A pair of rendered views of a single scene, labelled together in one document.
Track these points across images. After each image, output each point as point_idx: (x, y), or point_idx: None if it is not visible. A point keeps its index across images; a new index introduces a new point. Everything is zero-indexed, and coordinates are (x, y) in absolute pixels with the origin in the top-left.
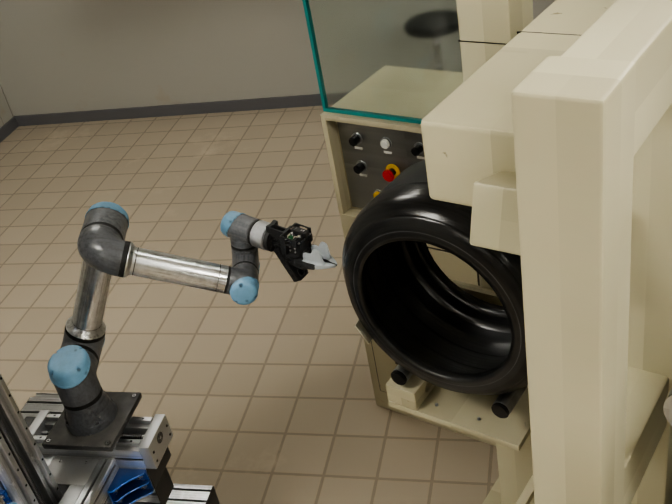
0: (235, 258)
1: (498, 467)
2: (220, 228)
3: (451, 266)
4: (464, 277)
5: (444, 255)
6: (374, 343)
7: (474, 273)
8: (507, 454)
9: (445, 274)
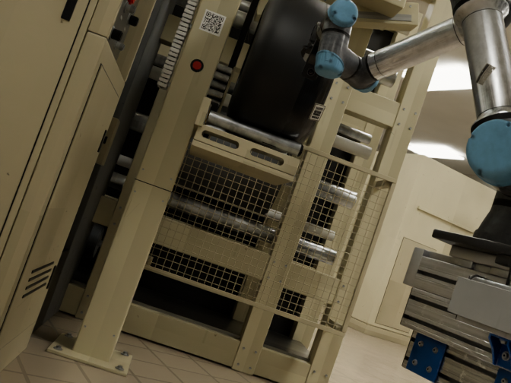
0: (350, 50)
1: (130, 302)
2: (357, 15)
3: (110, 109)
4: (108, 121)
5: (114, 96)
6: (30, 257)
7: (112, 115)
8: (139, 279)
9: (105, 119)
